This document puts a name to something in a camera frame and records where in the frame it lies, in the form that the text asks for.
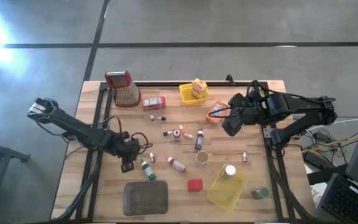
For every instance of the yellow dropper bottle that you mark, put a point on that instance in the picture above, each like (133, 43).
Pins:
(187, 135)

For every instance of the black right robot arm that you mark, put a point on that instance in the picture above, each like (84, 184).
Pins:
(291, 105)

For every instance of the glass jar with silver lid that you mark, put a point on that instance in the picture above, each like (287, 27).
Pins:
(229, 170)

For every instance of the small glass spice jar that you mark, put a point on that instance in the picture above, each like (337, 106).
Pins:
(202, 157)

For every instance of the orange Mini Wheats cereal box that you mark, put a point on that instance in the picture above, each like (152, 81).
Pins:
(216, 110)

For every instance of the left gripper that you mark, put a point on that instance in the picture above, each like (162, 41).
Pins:
(128, 149)

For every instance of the red Froot Loops cereal box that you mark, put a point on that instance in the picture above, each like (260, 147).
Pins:
(154, 103)

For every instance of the red food colouring bottle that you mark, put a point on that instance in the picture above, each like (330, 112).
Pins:
(176, 136)
(177, 165)

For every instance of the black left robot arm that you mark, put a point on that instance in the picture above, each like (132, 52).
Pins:
(79, 130)

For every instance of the yellow Corn Pops cereal box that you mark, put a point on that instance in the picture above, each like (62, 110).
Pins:
(199, 88)

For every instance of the green food colouring bottle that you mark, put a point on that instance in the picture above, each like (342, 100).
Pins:
(148, 171)

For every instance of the yellow plastic basket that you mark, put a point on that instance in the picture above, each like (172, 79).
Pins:
(186, 95)

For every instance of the black laptop keyboard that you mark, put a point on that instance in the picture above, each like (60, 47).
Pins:
(350, 199)

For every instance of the black floor stand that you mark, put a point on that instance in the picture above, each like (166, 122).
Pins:
(8, 153)

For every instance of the yellow translucent plastic bin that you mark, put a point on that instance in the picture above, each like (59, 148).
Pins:
(225, 196)

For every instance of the purple food colouring bottle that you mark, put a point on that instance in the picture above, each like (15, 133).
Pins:
(199, 141)

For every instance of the white paper sheet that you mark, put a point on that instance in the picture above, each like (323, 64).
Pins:
(317, 193)

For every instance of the black clamp on frame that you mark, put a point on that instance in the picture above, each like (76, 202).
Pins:
(230, 80)

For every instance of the black power brick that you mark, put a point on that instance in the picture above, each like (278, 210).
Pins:
(314, 160)

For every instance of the grey translucent plastic bin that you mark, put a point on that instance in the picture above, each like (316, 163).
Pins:
(145, 199)

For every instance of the orange dropper bottle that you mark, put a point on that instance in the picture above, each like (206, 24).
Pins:
(182, 130)

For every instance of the red smoked paprika tin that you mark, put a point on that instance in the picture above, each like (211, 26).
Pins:
(195, 185)

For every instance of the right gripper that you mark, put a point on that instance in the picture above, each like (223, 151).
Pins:
(247, 109)

